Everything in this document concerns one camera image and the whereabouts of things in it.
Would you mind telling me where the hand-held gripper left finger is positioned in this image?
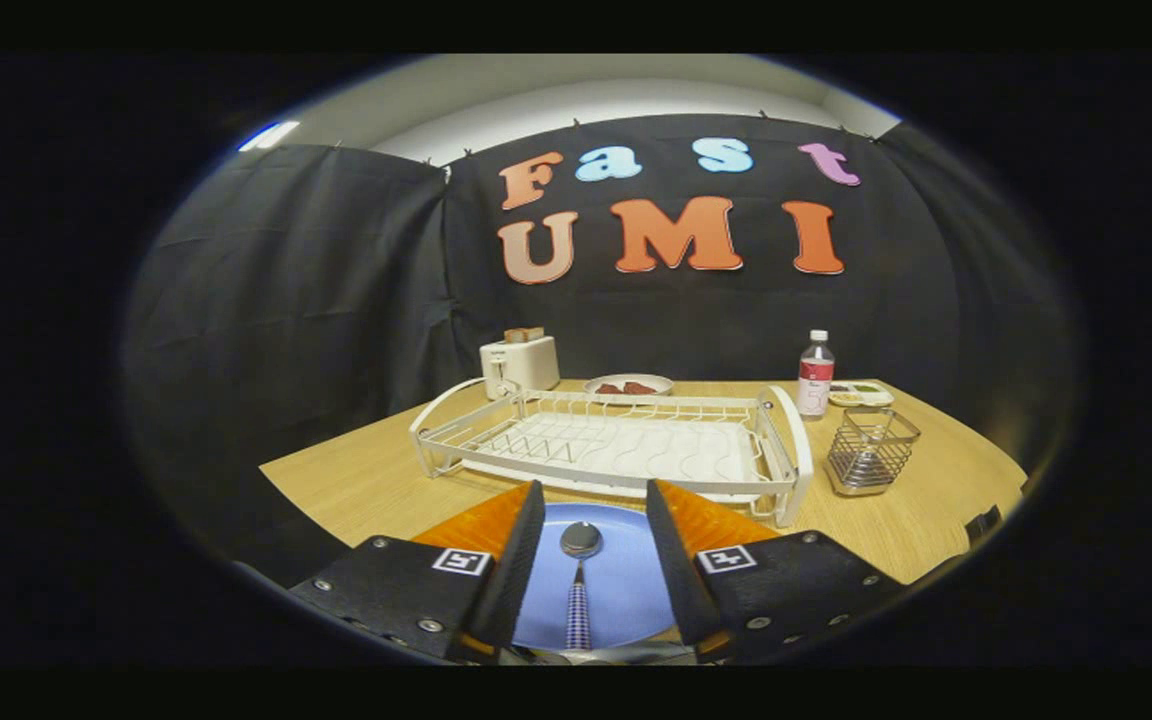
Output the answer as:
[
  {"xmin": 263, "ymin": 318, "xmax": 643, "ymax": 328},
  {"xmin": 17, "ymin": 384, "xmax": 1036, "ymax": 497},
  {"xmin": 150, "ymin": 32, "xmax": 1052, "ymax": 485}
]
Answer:
[{"xmin": 288, "ymin": 480, "xmax": 547, "ymax": 663}]

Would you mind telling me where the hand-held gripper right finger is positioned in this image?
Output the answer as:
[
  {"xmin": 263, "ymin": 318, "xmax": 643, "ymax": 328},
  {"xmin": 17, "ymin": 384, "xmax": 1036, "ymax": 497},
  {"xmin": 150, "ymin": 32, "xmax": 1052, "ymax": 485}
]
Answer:
[{"xmin": 644, "ymin": 479, "xmax": 909, "ymax": 663}]

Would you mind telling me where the round blue plate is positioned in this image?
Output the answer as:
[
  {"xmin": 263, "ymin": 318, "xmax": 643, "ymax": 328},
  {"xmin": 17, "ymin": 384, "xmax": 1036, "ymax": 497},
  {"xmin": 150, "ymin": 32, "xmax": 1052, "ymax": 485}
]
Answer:
[{"xmin": 511, "ymin": 502, "xmax": 683, "ymax": 653}]

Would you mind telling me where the spoon with checked handle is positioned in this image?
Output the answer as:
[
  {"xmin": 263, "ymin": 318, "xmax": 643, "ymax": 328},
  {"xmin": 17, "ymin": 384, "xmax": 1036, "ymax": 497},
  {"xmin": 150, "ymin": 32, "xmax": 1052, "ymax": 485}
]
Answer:
[{"xmin": 560, "ymin": 521, "xmax": 604, "ymax": 652}]

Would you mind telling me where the white wire dish rack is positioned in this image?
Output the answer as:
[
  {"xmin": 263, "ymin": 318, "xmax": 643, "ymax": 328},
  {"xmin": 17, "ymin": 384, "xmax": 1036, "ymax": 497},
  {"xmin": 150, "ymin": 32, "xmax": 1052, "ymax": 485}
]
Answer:
[{"xmin": 408, "ymin": 377, "xmax": 815, "ymax": 529}]

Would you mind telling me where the metal wire basket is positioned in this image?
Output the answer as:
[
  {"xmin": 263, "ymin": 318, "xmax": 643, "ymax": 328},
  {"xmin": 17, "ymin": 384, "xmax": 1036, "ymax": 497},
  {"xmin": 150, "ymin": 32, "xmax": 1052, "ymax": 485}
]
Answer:
[{"xmin": 826, "ymin": 406, "xmax": 922, "ymax": 498}]

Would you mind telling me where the small white plate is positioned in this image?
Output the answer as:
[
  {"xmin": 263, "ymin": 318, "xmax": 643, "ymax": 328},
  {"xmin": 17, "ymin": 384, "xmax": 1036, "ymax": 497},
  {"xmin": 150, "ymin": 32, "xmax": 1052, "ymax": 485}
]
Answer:
[{"xmin": 584, "ymin": 374, "xmax": 675, "ymax": 399}]

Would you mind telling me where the cream toaster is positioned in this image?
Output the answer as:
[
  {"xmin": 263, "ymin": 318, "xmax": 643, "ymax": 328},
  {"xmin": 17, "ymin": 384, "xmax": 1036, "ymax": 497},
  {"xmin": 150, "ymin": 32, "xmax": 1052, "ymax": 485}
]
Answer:
[{"xmin": 479, "ymin": 335, "xmax": 562, "ymax": 402}]

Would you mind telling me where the clear bottle with red label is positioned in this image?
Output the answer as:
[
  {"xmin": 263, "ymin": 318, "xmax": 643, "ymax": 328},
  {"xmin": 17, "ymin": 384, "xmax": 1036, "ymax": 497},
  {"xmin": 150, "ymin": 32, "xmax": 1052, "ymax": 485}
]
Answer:
[{"xmin": 797, "ymin": 330, "xmax": 836, "ymax": 421}]

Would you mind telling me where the white divided snack tray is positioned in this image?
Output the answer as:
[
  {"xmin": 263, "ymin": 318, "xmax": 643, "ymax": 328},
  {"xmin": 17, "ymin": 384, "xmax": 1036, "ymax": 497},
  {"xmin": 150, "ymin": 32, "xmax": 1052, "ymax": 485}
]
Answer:
[{"xmin": 828, "ymin": 381, "xmax": 895, "ymax": 408}]

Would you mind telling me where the black backdrop cloth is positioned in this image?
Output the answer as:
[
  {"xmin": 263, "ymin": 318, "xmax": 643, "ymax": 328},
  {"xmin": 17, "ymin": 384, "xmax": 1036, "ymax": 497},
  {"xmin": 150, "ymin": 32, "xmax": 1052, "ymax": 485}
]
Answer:
[{"xmin": 121, "ymin": 112, "xmax": 1077, "ymax": 591}]

